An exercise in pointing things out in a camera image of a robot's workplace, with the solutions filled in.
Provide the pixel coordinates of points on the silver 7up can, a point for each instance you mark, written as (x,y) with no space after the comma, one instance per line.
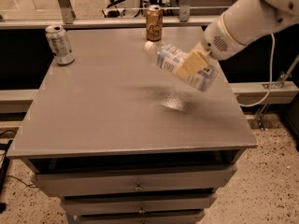
(59,44)

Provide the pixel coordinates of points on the gold soda can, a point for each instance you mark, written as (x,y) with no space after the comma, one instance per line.
(154,23)

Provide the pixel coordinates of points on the grey drawer cabinet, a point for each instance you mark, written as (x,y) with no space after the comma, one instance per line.
(120,141)

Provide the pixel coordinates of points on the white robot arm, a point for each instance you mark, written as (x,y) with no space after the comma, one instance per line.
(264,17)

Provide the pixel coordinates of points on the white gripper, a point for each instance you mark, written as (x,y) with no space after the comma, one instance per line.
(219,42)

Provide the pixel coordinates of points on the blue label plastic bottle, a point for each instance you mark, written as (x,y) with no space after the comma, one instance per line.
(192,68)

